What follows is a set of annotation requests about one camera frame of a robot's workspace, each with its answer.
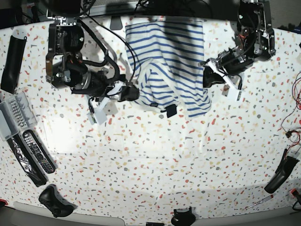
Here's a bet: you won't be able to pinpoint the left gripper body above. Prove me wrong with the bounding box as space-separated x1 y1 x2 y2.
204 60 245 101

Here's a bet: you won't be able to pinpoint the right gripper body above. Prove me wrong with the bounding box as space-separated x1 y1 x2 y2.
87 81 126 125

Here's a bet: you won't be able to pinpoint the blue white striped t-shirt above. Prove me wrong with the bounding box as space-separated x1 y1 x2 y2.
125 20 211 120

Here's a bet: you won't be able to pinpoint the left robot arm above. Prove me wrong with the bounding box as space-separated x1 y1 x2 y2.
201 0 276 101

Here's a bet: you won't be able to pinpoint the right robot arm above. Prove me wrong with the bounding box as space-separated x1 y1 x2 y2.
46 18 139 124

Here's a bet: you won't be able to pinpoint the black monitor stand foot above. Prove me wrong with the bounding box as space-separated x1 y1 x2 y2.
110 16 123 31

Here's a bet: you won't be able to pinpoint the black tv remote control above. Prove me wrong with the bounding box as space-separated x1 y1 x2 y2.
22 129 56 174

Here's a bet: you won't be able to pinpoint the clear plastic screw box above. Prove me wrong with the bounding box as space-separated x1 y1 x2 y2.
0 92 37 141

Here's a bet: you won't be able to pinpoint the black foil pouch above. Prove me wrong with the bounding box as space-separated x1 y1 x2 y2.
7 134 48 187

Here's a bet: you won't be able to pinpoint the black game controller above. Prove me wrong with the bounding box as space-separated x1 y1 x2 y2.
39 186 74 218

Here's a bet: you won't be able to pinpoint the black curved tube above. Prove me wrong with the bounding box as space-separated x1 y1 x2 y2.
0 36 27 94

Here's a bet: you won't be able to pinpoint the small screwdriver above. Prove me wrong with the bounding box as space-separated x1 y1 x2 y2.
245 194 274 210

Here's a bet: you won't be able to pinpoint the red object at edge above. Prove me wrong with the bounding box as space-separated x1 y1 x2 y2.
0 199 7 207

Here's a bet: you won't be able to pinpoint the red and black wires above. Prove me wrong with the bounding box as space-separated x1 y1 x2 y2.
281 72 301 149

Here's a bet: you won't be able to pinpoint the black handle tool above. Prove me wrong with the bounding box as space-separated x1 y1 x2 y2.
264 149 299 194

